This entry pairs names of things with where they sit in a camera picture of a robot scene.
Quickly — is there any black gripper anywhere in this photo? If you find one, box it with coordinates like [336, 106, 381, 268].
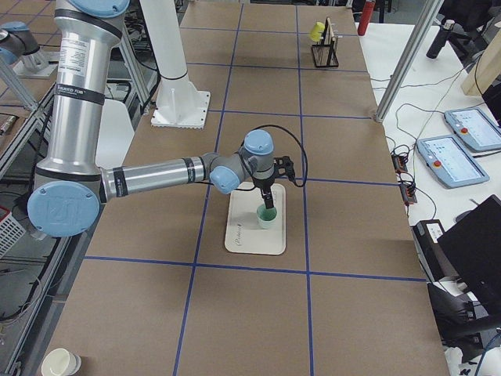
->
[251, 172, 276, 209]

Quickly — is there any mint green cup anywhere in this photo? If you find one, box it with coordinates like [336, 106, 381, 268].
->
[256, 204, 277, 230]

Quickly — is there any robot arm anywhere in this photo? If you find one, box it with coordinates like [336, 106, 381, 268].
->
[27, 1, 277, 237]

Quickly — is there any spare robot arm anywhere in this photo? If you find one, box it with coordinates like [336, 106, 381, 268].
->
[1, 21, 59, 79]

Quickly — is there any white rabbit tray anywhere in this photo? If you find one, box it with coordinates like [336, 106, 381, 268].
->
[225, 182, 287, 255]

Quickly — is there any yellow cup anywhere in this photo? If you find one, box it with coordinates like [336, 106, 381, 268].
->
[308, 21, 326, 43]

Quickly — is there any white paper cup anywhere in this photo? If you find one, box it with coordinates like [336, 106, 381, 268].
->
[41, 348, 81, 376]

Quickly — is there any orange terminal board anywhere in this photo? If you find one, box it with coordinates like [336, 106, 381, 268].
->
[391, 152, 417, 207]

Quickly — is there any white plastic chair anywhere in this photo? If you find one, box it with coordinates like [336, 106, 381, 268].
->
[96, 99, 135, 169]

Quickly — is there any near teach pendant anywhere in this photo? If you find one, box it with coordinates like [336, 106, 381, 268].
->
[416, 135, 490, 189]

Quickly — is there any teach pendant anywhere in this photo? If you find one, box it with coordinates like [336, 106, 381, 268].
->
[444, 107, 501, 152]
[416, 135, 490, 189]

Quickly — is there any red water bottle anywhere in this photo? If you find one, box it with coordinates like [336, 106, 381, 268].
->
[357, 0, 376, 36]

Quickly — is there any black laptop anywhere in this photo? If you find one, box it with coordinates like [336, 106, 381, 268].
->
[438, 195, 500, 314]

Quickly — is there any far teach pendant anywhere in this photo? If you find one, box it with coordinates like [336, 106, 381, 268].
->
[444, 107, 501, 152]

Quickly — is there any black bottle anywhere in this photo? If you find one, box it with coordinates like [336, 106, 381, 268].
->
[426, 19, 456, 59]

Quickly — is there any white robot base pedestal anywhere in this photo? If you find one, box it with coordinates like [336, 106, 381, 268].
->
[140, 0, 211, 128]

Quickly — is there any black wire cup rack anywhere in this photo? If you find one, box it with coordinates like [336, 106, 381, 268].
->
[311, 16, 339, 68]

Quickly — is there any right aluminium frame post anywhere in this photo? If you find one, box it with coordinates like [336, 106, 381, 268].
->
[373, 0, 444, 123]

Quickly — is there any white wire basket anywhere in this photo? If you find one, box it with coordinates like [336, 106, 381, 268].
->
[0, 207, 26, 258]

